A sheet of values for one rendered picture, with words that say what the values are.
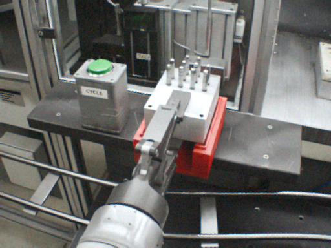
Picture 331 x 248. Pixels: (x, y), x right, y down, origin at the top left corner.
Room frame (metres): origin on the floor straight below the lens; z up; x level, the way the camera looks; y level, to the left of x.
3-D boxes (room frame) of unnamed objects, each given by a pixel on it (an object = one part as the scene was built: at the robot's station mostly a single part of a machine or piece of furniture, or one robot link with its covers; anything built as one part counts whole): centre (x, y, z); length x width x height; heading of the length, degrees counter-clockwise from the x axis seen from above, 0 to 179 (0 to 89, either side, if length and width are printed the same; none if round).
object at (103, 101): (0.55, 0.11, 0.97); 0.08 x 0.08 x 0.12; 73
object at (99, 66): (0.54, 0.11, 1.03); 0.04 x 0.04 x 0.02
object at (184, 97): (0.44, -0.02, 1.02); 0.07 x 0.03 x 0.01; 163
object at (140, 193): (0.30, 0.03, 0.99); 0.09 x 0.07 x 0.08; 163
